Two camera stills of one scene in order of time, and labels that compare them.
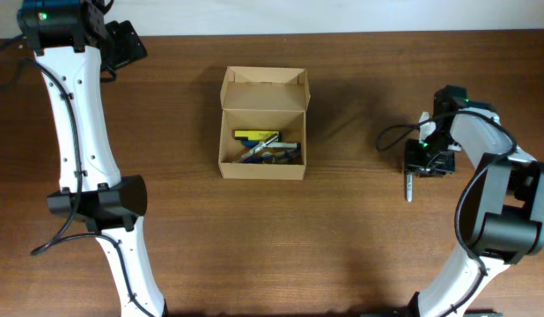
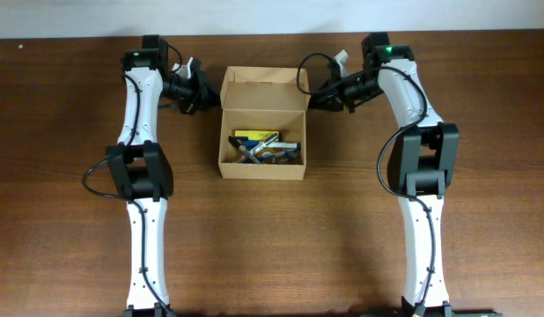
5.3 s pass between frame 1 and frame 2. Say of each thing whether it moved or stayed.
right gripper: moved
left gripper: moved
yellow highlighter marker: stayed
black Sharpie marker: moved
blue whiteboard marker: stayed
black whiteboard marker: stayed
